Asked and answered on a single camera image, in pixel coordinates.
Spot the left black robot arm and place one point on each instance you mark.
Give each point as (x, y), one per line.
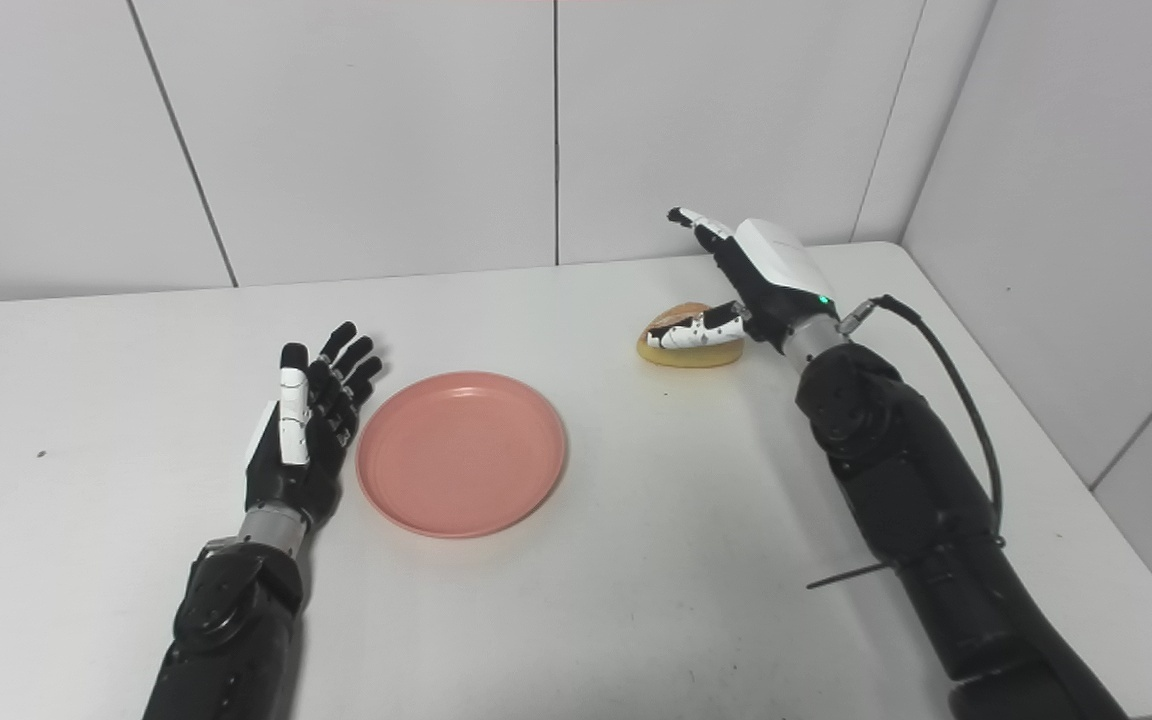
(226, 630)

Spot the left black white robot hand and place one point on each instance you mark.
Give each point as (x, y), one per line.
(281, 480)

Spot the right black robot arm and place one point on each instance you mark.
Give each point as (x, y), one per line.
(916, 490)

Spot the pink plate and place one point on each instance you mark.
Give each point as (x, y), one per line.
(461, 455)

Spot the bread roll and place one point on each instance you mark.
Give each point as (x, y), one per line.
(686, 358)

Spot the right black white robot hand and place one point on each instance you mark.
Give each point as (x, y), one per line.
(776, 275)

